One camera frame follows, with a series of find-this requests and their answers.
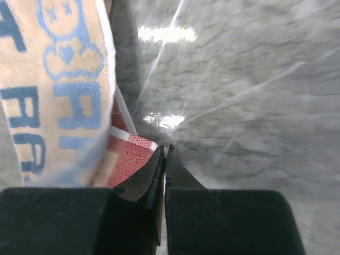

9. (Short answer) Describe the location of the colourful striped rabbit towel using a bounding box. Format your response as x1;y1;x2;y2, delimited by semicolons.
0;0;159;189

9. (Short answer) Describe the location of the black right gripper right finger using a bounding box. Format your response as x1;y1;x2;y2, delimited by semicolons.
165;144;206;189

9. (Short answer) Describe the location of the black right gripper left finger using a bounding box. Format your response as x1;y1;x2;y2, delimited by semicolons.
113;146;164;246

